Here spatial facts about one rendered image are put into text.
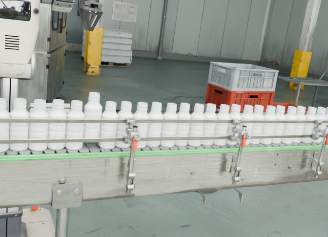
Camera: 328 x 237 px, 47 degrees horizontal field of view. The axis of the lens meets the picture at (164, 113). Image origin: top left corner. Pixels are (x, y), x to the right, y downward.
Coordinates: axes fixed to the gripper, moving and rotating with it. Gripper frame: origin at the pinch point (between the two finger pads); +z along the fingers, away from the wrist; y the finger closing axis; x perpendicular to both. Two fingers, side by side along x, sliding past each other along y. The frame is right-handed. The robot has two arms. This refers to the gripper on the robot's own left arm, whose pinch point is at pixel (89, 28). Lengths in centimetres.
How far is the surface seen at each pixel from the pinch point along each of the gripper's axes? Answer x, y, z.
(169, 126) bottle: -28.9, -17.2, 31.7
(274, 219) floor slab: -181, 75, 138
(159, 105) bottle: -24.4, -15.9, 24.1
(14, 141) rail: 24.7, -18.8, 36.4
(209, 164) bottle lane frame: -48, -19, 46
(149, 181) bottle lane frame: -23, -20, 52
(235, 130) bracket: -57, -20, 32
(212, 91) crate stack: -174, 190, 56
